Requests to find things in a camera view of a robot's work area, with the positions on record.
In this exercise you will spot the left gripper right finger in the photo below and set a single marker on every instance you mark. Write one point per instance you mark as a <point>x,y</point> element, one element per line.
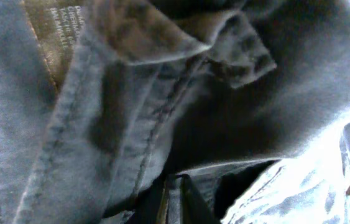
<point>194,207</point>

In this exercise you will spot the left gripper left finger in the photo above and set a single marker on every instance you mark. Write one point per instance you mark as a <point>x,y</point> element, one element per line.
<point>148,206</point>

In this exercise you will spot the dark blue denim shorts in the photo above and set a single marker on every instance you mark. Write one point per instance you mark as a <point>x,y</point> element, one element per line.
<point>250,99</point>

